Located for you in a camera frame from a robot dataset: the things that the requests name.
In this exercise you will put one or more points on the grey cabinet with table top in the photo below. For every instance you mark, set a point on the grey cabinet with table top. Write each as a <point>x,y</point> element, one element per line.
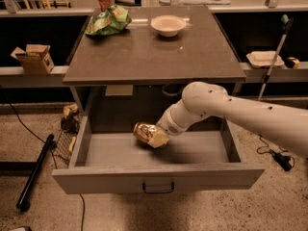
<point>125,72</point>

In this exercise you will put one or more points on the small cardboard box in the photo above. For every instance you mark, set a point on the small cardboard box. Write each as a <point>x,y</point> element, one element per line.
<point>35,59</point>

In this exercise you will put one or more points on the white paper bowl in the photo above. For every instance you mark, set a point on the white paper bowl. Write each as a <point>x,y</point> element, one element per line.
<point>168,25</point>

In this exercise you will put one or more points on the black power adapter with cable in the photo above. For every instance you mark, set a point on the black power adapter with cable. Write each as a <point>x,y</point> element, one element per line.
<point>285,161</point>

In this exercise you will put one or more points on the wire basket with items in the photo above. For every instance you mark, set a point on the wire basket with items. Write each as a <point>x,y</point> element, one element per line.
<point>70,124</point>

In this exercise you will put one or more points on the open grey top drawer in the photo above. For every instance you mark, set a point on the open grey top drawer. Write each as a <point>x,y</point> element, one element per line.
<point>205,158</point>

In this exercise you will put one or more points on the green chip bag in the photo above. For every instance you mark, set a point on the green chip bag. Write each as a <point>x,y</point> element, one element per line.
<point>112,21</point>

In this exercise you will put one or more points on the reacher grabber tool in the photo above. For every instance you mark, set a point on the reacher grabber tool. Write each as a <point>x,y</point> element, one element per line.
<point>287,24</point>

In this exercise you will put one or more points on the black metal leg bar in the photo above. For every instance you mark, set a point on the black metal leg bar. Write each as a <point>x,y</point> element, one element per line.
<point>23,203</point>

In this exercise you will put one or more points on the yellow tape measure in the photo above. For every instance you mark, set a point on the yellow tape measure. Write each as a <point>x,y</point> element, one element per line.
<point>292,62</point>

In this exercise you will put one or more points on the white clamshell food container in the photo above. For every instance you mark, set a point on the white clamshell food container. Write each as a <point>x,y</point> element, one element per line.
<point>259,59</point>

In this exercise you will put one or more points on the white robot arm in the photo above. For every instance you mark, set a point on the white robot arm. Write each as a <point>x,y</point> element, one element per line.
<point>282,125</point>

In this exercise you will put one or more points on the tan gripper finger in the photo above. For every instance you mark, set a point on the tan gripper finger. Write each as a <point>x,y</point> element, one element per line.
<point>156,136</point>

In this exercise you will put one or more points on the black drawer handle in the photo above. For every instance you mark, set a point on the black drawer handle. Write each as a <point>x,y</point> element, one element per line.
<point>158,189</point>

